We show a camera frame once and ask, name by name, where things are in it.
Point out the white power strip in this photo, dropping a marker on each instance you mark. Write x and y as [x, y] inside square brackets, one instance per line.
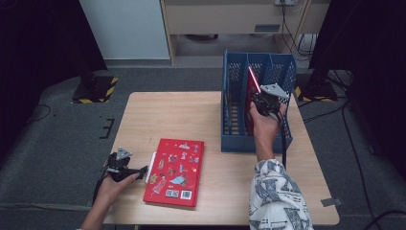
[285, 2]

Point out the person's left hand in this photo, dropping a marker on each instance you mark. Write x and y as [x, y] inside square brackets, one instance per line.
[108, 191]

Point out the dark blue cartoon book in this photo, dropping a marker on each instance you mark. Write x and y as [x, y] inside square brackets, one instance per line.
[227, 111]

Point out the white cabinet panel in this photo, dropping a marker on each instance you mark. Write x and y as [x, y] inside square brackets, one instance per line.
[127, 28]

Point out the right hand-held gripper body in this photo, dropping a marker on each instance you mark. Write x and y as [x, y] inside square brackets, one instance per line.
[269, 102]

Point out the beige wooden desk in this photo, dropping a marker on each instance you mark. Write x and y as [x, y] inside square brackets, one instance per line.
[220, 19]

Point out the red picture book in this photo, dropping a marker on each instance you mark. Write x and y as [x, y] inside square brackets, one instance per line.
[250, 96]
[178, 172]

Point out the black curtain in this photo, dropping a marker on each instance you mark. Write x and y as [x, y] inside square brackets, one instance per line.
[373, 48]
[38, 48]

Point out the grey tape piece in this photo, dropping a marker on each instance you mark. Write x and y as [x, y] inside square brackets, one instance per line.
[330, 202]

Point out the blue plastic file rack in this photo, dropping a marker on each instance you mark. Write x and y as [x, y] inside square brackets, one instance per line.
[236, 143]

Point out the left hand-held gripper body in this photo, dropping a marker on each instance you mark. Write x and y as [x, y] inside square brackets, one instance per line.
[119, 166]

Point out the person's right hand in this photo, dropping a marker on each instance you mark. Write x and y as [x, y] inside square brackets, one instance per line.
[268, 127]

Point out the black striped stand base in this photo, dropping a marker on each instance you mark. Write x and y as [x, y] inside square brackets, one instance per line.
[95, 91]
[319, 91]

